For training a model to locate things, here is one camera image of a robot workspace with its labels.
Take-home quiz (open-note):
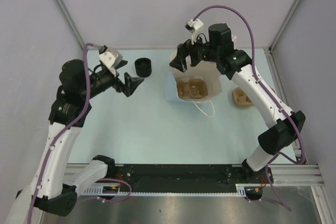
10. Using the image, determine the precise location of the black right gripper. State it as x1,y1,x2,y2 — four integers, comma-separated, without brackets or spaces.
170,30,219,73

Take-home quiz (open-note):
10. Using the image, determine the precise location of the light blue paper bag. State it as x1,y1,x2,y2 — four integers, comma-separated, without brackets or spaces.
164,57,222,118

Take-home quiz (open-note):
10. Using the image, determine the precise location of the brown pulp cup carrier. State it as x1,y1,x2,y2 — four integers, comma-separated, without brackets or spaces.
232,87,276,109
176,78,208,100

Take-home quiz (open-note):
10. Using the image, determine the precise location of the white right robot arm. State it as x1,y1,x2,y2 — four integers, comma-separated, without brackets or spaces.
170,18,306,183

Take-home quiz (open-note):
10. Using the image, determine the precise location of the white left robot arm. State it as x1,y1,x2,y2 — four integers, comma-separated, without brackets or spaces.
6,60,144,223

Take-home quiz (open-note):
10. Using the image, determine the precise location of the stack of black lids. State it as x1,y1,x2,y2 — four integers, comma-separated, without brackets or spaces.
134,58,152,78

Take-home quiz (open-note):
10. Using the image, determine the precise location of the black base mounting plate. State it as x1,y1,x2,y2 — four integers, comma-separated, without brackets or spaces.
113,164,274,194

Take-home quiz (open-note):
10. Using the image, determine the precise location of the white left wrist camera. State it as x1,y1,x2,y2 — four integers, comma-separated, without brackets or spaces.
98,46,123,77

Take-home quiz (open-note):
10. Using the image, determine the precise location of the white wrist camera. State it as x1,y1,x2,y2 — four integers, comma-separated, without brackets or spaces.
185,19,204,45
98,46,123,77

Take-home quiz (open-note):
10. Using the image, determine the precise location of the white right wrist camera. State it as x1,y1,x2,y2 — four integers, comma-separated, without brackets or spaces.
185,19,204,45

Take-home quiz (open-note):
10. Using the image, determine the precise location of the aluminium frame rail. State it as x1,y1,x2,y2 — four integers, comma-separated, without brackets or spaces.
270,164,324,185

